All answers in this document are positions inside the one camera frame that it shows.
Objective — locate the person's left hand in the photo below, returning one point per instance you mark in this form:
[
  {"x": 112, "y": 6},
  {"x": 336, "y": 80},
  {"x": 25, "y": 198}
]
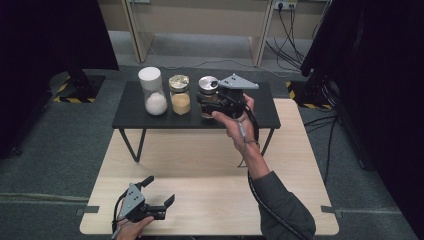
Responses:
[{"x": 133, "y": 230}]

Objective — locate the beige wooden desk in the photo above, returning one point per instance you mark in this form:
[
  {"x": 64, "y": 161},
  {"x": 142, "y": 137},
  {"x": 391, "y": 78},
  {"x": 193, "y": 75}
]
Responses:
[{"x": 200, "y": 20}]

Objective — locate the black stand base striped tape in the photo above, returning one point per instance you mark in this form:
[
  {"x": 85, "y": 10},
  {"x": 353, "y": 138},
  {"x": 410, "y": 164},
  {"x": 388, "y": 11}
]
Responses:
[
  {"x": 310, "y": 95},
  {"x": 81, "y": 86}
]

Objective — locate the gold-lid jar of yellow powder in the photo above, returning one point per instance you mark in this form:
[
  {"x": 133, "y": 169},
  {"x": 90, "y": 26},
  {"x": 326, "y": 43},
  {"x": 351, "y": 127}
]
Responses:
[{"x": 180, "y": 98}]

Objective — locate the dark curtain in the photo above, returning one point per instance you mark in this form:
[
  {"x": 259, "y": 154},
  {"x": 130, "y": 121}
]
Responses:
[
  {"x": 383, "y": 83},
  {"x": 40, "y": 50}
]

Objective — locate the silver-lid jar of brown spice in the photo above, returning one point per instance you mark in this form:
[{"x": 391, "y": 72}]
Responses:
[{"x": 207, "y": 85}]

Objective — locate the grey tape strip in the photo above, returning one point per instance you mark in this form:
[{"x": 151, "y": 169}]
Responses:
[
  {"x": 330, "y": 210},
  {"x": 89, "y": 209}
]

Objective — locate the white wall socket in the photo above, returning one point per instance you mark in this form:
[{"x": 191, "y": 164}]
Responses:
[{"x": 285, "y": 4}]

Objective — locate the black raised shelf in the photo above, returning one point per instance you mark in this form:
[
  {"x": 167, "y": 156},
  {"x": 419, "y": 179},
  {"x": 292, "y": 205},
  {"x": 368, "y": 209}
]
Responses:
[{"x": 133, "y": 113}]

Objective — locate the person's right hand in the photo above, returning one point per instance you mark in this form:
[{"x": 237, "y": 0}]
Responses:
[{"x": 236, "y": 131}]

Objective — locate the white-lid jar of white powder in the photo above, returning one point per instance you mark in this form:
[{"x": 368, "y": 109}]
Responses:
[{"x": 154, "y": 90}]

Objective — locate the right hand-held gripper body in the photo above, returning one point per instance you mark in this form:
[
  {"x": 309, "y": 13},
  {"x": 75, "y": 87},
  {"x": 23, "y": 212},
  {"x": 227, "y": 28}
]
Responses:
[{"x": 238, "y": 82}]

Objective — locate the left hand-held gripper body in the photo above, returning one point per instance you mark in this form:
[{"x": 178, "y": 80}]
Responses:
[{"x": 133, "y": 200}]

